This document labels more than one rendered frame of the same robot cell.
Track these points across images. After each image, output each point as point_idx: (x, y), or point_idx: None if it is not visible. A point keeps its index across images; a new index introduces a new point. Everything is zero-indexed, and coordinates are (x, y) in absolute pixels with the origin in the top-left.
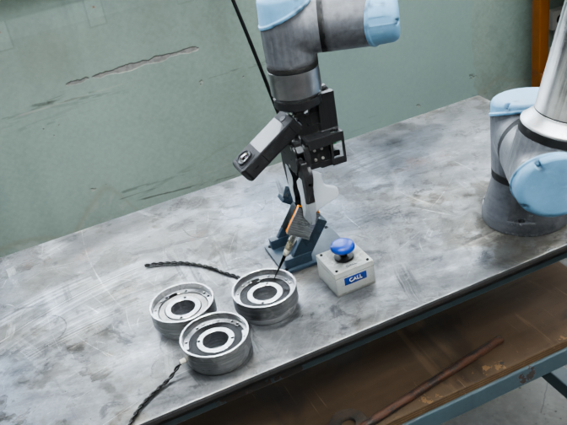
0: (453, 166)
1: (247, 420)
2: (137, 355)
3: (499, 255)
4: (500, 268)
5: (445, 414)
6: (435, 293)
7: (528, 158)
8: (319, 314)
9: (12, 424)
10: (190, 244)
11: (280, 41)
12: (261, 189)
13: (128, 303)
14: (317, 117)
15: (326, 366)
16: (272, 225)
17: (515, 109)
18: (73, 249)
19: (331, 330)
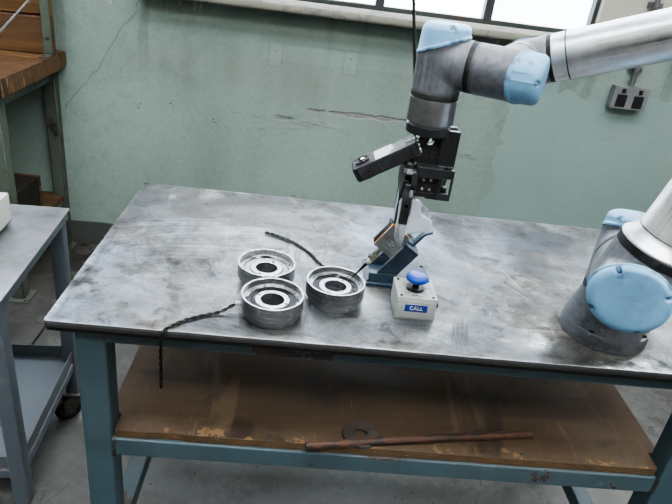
0: (560, 270)
1: (285, 391)
2: (212, 286)
3: (555, 351)
4: (549, 360)
5: (449, 470)
6: (478, 352)
7: (613, 262)
8: (369, 323)
9: (90, 288)
10: (308, 234)
11: (428, 65)
12: None
13: (233, 251)
14: (438, 152)
15: (371, 383)
16: None
17: (626, 222)
18: (225, 201)
19: (370, 338)
